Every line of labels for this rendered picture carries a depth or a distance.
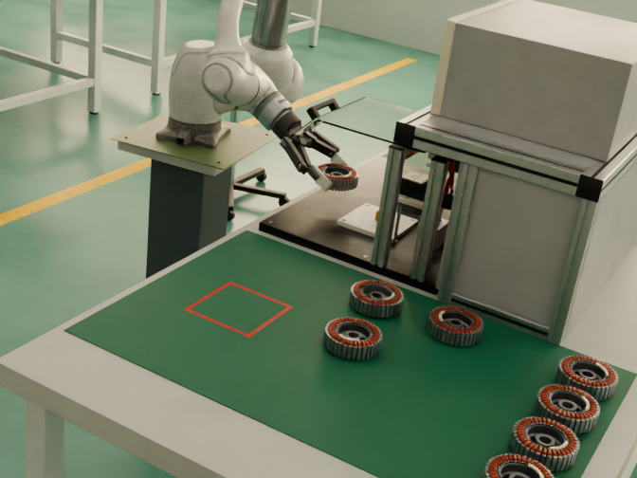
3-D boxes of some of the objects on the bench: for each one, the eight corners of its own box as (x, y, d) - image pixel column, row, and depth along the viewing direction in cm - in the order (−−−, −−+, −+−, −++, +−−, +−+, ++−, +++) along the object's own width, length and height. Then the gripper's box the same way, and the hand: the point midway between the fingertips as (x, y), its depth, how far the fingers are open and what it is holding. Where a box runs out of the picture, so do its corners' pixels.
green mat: (63, 330, 180) (63, 329, 180) (246, 230, 229) (246, 229, 229) (539, 553, 141) (539, 552, 141) (637, 375, 190) (637, 374, 190)
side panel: (436, 301, 208) (463, 162, 195) (442, 295, 211) (468, 158, 197) (559, 346, 197) (597, 203, 183) (564, 340, 199) (601, 198, 186)
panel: (435, 288, 209) (460, 159, 196) (533, 201, 262) (557, 96, 249) (440, 289, 208) (464, 161, 196) (536, 203, 261) (561, 97, 249)
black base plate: (258, 230, 230) (259, 221, 229) (378, 162, 281) (380, 156, 280) (435, 295, 210) (437, 286, 210) (530, 210, 262) (532, 202, 261)
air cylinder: (414, 244, 228) (418, 223, 226) (427, 234, 234) (431, 213, 232) (434, 250, 226) (438, 229, 224) (446, 241, 232) (450, 220, 230)
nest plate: (336, 224, 233) (337, 220, 232) (365, 207, 245) (366, 202, 245) (391, 244, 227) (391, 239, 226) (418, 224, 239) (419, 220, 238)
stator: (333, 325, 193) (336, 309, 191) (386, 340, 190) (389, 324, 189) (315, 352, 183) (318, 335, 182) (371, 368, 181) (373, 351, 179)
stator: (482, 325, 200) (485, 310, 199) (479, 353, 190) (482, 337, 189) (429, 315, 202) (432, 299, 200) (423, 340, 192) (426, 324, 190)
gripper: (263, 119, 234) (325, 184, 231) (312, 100, 253) (371, 159, 249) (248, 140, 238) (309, 204, 235) (298, 119, 257) (354, 178, 254)
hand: (336, 175), depth 242 cm, fingers closed on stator, 11 cm apart
